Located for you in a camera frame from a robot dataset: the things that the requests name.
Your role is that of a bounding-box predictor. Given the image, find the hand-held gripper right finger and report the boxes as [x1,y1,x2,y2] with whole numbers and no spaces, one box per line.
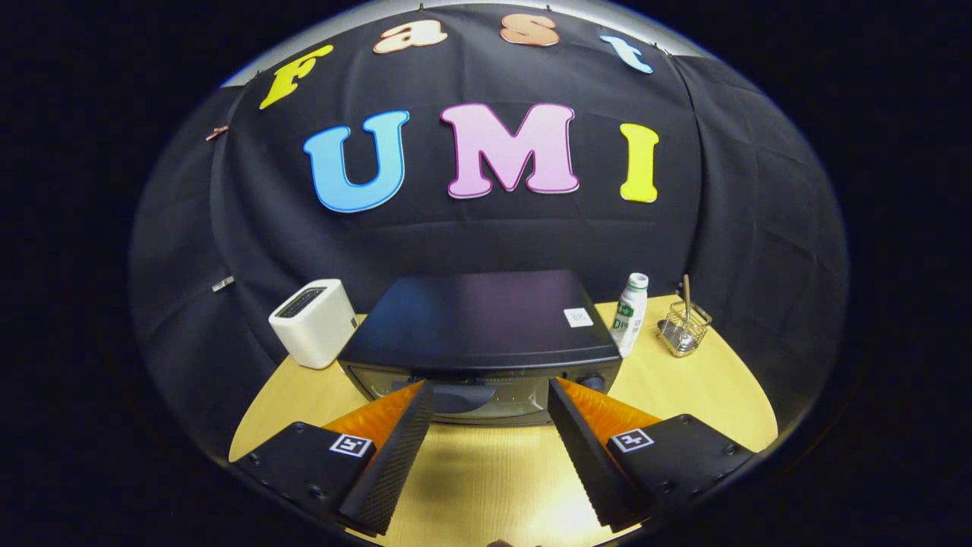
[547,378,760,530]

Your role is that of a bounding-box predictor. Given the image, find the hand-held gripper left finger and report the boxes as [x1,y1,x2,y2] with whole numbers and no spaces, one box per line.
[232,380,435,536]

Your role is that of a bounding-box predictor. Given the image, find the black toaster oven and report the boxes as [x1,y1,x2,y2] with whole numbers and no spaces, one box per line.
[337,269,623,426]

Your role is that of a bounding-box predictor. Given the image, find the white pop-up toaster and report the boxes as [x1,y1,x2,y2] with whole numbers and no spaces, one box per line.
[268,278,358,370]

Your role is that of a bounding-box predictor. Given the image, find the white bottle with green label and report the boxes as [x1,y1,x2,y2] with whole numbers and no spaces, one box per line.
[610,273,650,358]

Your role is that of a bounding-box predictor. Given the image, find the small wire basket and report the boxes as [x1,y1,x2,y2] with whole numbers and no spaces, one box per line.
[658,301,713,358]

